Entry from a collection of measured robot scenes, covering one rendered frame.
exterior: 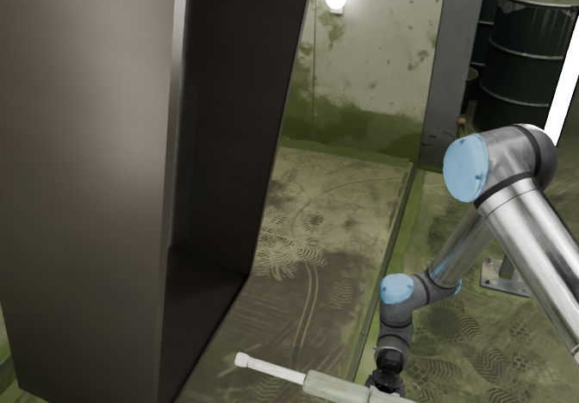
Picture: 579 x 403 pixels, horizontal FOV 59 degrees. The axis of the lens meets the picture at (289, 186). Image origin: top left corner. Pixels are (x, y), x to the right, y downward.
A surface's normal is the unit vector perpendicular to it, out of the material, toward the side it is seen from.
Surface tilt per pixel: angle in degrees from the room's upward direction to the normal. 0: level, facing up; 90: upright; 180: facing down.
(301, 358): 0
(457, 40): 90
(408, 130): 90
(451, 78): 90
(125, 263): 90
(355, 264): 0
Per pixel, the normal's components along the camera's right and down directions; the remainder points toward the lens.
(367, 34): -0.34, 0.52
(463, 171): -0.95, 0.12
